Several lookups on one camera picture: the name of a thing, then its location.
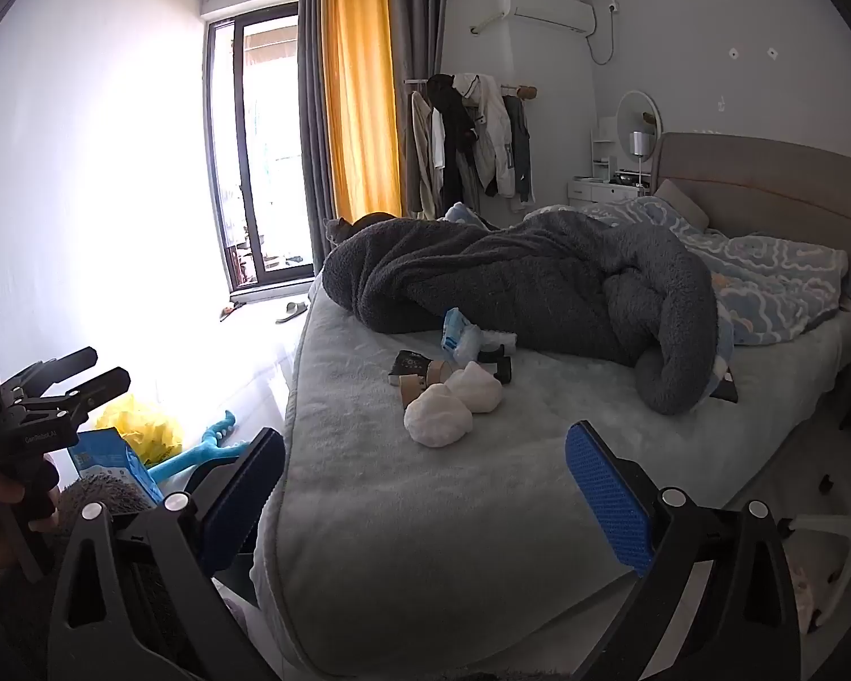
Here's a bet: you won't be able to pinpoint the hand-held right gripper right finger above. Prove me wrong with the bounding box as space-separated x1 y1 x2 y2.
566 420 804 681

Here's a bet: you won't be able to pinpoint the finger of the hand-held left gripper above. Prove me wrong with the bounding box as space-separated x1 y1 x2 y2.
10 346 99 398
14 367 132 434

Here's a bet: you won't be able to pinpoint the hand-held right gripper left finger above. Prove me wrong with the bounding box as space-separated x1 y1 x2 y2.
46 427 306 681

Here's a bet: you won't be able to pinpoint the black packet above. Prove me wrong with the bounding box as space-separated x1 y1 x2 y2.
389 349 444 388

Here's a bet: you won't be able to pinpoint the wooden tape rolls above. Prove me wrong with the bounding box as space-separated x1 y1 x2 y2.
397 358 462 409

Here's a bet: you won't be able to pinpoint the blue tissue packet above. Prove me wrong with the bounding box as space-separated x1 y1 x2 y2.
438 307 483 370

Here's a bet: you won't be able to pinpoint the yellow plastic bag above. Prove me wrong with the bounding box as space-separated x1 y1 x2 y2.
94 393 186 473

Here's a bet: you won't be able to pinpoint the blue plush toy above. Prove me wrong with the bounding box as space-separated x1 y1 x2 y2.
145 410 271 490

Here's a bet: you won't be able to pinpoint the grey shaggy rug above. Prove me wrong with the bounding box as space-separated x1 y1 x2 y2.
43 474 164 554

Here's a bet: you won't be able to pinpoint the black flat object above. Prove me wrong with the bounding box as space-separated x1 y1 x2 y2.
705 365 740 405

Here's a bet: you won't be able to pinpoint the black tape roll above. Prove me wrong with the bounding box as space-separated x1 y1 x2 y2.
486 344 517 385

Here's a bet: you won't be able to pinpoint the bed with grey plush sheet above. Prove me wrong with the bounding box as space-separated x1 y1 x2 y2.
251 276 851 678

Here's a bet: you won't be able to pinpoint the white chair base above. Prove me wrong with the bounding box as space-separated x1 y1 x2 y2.
787 489 851 632

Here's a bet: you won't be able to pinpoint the dark grey fleece blanket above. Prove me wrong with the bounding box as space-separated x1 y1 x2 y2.
322 211 717 416

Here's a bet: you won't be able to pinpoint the grey cat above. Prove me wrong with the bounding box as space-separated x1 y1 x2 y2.
324 216 359 257

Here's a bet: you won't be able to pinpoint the black-framed glass balcony door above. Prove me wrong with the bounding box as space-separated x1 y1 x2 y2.
202 3 323 299

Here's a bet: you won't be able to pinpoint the blue cloud-print duvet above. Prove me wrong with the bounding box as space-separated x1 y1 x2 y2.
525 195 851 380

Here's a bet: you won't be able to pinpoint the grey pillow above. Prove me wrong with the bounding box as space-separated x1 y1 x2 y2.
652 179 710 232

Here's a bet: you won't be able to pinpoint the white dresser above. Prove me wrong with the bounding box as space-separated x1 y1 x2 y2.
566 174 657 214

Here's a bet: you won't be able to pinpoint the grey curtain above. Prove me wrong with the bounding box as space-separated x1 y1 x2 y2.
385 0 446 221
296 0 338 278

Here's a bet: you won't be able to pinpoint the white desktop organizer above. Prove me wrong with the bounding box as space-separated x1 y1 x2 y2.
590 117 621 182

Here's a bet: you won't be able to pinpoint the beige upholstered headboard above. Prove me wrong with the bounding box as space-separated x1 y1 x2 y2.
651 131 851 299

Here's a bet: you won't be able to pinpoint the white table lamp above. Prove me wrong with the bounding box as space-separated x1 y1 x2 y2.
627 129 655 189

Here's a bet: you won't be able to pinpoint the grey hanging garment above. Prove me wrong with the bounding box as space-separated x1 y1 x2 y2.
503 95 533 203

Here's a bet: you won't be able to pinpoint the white jacket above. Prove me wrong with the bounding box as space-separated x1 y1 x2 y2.
454 73 522 200

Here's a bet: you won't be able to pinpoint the black jacket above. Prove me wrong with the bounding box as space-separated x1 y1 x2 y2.
425 73 479 203

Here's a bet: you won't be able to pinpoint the yellow curtain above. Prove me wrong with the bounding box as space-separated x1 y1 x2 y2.
324 0 404 224

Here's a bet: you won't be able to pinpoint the white clothes rack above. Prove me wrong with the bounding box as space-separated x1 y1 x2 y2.
403 74 540 221

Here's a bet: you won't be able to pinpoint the white air conditioner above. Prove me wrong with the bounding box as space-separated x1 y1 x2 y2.
470 0 598 36

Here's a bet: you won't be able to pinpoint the round wall mirror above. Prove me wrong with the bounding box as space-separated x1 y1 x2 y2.
616 90 662 178

